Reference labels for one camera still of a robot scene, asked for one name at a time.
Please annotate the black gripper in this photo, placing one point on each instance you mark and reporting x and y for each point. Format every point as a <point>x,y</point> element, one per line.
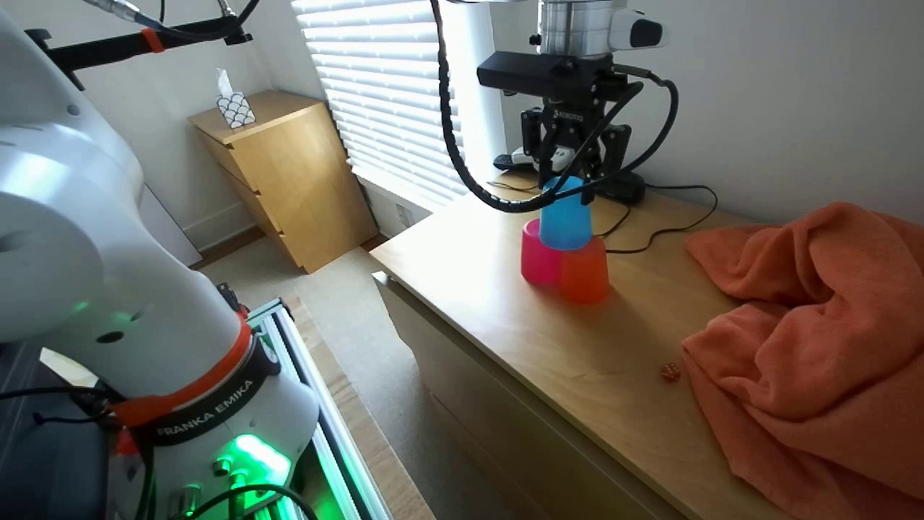
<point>567,126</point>

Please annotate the blue plastic cup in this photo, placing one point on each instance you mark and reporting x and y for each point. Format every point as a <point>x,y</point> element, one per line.
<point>567,220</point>

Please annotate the pink plastic cup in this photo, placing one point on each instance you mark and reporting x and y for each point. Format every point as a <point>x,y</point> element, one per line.
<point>538,265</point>

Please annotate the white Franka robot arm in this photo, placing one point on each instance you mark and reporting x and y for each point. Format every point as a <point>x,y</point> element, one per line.
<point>95,242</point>

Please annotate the white handheld device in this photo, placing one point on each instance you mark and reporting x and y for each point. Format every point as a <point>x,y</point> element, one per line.
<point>521,160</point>

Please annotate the round black device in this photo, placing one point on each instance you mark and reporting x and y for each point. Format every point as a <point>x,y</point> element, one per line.
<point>624,190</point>

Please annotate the orange plastic cup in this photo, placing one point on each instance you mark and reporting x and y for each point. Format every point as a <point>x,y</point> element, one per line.
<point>583,275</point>

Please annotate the grey window blinds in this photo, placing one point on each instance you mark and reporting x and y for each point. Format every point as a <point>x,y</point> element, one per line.
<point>384,98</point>

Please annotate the small red scrap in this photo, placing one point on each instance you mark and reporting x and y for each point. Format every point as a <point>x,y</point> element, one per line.
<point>670,375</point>

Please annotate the light wooden dresser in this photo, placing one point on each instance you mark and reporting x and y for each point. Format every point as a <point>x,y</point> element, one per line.
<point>499,423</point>

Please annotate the small wooden dresser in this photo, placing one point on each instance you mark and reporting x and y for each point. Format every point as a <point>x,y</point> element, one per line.
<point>289,183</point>

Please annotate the orange cloth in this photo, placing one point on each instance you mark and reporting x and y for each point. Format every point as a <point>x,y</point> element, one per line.
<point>819,336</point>

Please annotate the patterned tissue box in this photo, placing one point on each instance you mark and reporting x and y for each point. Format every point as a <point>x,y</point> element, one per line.
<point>234,109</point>

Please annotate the black pole with orange tape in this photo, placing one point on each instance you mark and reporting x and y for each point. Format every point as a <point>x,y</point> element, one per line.
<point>105,48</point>

